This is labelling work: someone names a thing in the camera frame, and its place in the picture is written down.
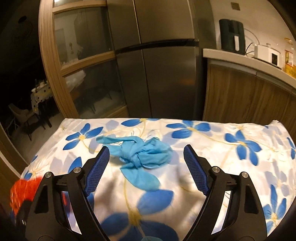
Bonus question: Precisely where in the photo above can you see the wooden lower cabinets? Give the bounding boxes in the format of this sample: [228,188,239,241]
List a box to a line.
[203,59,295,139]

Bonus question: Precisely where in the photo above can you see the wooden glass door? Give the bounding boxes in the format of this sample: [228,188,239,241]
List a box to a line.
[38,1,128,119]

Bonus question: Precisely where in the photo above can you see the wall socket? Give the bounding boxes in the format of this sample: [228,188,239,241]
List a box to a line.
[231,2,240,11]

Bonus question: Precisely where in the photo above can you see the white rice cooker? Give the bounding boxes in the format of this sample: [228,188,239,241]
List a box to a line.
[254,44,281,68]

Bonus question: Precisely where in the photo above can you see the polka dot table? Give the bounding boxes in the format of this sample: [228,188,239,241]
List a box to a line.
[31,81,53,114]

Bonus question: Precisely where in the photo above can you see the black air fryer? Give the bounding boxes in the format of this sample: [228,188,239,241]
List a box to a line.
[219,19,245,55]

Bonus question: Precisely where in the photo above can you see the dark grey refrigerator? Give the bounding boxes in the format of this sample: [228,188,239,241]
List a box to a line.
[107,0,216,120]

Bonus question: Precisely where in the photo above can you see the orange red plastic bag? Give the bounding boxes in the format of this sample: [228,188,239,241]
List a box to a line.
[10,176,49,217]

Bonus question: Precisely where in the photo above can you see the blue glove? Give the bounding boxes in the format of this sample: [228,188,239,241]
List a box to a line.
[96,136,173,191]

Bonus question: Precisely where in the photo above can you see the cooking oil bottle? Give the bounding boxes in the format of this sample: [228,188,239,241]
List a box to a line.
[284,38,295,78]

